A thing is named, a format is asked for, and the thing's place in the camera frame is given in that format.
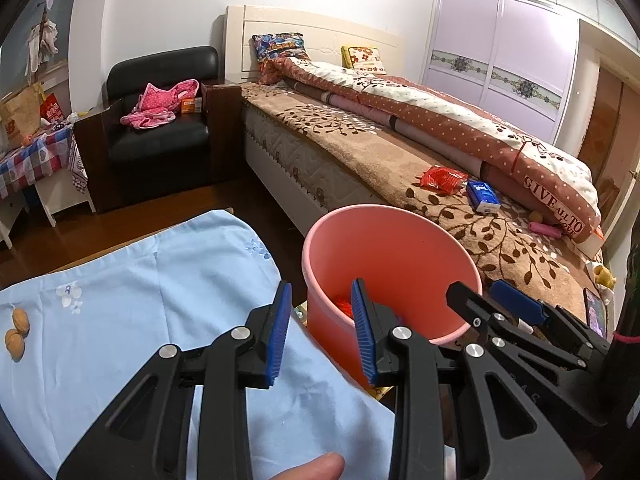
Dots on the white side table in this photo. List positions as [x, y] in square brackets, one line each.
[60, 200]

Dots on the yellow floral pillow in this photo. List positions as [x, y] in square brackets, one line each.
[363, 58]

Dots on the colourful cartoon pillow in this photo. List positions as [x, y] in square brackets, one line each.
[280, 52]

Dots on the brown paper bag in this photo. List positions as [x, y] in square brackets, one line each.
[20, 120]

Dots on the blue tissue pack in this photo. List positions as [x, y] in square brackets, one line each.
[483, 196]

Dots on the person's left hand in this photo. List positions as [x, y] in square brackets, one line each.
[310, 467]

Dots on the curved window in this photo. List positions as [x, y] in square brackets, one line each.
[67, 25]

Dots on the smartphone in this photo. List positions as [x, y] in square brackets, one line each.
[595, 312]

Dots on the walnut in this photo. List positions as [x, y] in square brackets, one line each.
[21, 321]
[15, 345]

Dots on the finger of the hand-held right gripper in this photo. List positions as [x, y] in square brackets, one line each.
[517, 300]
[470, 305]

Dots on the purple sliding wardrobe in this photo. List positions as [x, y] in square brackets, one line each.
[500, 35]

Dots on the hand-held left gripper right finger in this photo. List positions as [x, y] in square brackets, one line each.
[365, 335]

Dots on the red bag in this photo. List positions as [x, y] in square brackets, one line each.
[51, 110]

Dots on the orange box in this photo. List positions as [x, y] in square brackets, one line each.
[191, 105]

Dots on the striped hanging towel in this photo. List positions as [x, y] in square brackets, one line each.
[77, 165]

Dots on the pink garment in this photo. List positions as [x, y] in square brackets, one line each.
[155, 105]

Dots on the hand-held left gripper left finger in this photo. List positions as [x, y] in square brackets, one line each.
[277, 335]

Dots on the cream headboard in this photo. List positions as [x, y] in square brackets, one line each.
[320, 30]

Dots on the red snack packet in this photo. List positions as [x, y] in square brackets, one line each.
[442, 180]

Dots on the checked tablecloth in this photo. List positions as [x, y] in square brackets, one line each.
[30, 160]

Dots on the pink plastic bucket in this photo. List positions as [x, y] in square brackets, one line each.
[390, 245]

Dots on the dotted quilt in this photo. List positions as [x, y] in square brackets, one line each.
[450, 120]

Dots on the black leather armchair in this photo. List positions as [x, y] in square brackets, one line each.
[155, 145]

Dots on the red foam net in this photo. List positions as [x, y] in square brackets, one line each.
[344, 306]

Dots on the pink tube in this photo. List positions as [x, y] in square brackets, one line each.
[546, 230]

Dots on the light blue cloth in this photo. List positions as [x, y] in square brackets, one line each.
[150, 310]

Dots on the bed with brown floral blanket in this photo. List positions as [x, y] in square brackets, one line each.
[350, 160]

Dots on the hanging white rags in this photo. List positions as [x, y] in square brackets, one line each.
[45, 40]

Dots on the brown wooden door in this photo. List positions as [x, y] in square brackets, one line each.
[610, 125]

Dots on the small yellow toy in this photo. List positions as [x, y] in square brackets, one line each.
[603, 277]

